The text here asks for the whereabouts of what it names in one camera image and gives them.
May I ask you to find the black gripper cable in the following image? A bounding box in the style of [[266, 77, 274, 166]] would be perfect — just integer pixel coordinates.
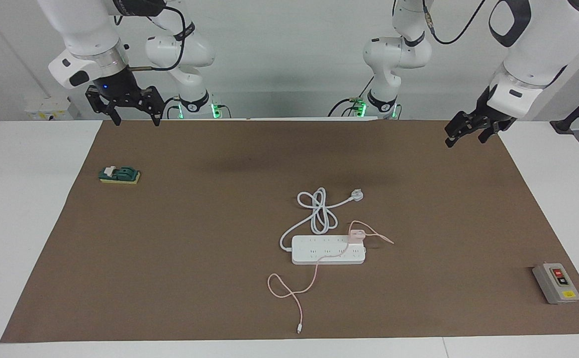
[[420, 0, 489, 45], [113, 2, 187, 71]]

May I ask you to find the white power strip cord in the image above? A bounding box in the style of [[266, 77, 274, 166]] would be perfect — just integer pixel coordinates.
[[279, 187, 366, 252]]

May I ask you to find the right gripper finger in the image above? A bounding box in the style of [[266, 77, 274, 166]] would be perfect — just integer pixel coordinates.
[[140, 86, 165, 127], [86, 86, 122, 126]]

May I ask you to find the black stand clamp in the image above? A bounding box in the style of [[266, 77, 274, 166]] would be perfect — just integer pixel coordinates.
[[550, 80, 579, 135]]

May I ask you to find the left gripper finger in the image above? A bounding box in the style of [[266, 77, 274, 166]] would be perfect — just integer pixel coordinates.
[[478, 124, 501, 145], [444, 112, 472, 148]]

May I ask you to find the black power cable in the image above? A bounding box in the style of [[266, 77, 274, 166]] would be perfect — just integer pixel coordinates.
[[159, 96, 181, 120], [327, 77, 375, 118]]

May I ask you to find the pink charging cable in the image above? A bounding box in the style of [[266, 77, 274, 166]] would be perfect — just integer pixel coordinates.
[[268, 220, 395, 334]]

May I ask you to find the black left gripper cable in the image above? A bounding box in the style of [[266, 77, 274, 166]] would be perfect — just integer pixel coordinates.
[[420, 0, 489, 45]]

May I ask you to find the white wall socket box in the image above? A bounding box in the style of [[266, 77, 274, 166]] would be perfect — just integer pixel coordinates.
[[25, 97, 74, 121]]

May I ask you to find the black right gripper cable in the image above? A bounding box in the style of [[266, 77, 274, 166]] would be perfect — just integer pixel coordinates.
[[113, 2, 187, 71]]

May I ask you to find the grey on-off switch box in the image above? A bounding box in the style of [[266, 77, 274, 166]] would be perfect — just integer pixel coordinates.
[[532, 263, 579, 305]]

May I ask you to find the brown table mat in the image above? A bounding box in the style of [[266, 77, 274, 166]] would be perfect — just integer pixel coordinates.
[[0, 118, 579, 344]]

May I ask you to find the white power strip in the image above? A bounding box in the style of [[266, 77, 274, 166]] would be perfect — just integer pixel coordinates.
[[291, 235, 367, 265]]

